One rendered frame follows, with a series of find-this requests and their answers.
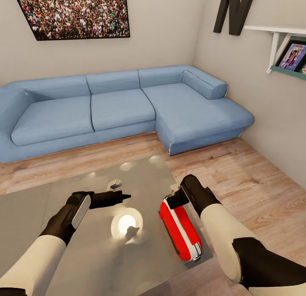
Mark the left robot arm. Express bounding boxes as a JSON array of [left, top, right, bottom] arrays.
[[0, 179, 131, 296]]

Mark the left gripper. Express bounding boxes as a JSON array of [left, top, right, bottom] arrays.
[[101, 191, 131, 208]]

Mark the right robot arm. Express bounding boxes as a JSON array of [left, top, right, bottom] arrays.
[[166, 174, 306, 296]]

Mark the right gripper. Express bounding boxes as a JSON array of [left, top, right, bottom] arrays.
[[166, 191, 190, 210]]

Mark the radio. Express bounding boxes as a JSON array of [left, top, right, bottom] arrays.
[[159, 196, 202, 262]]

